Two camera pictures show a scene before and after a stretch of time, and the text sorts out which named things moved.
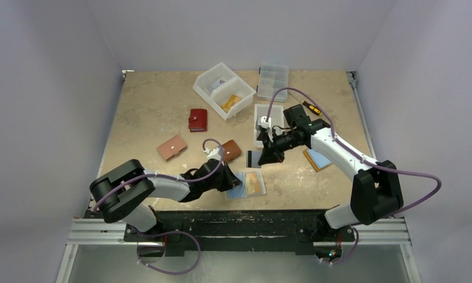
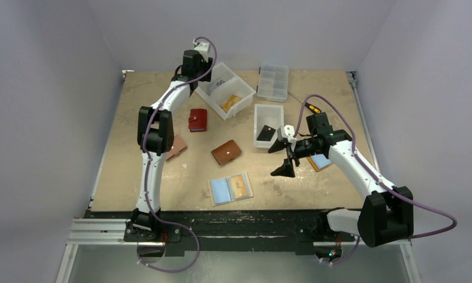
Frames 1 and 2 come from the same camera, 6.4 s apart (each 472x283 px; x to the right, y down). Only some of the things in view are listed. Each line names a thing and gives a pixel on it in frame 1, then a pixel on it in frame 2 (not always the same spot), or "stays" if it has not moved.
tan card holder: [318, 161] stays
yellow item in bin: [227, 105] stays
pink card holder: [171, 147] stays
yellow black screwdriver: [310, 107] stays
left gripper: [231, 180] → [207, 65]
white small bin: [274, 113] stays
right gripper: [273, 144] → [291, 152]
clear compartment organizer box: [272, 78] stays
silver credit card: [252, 158] → [216, 83]
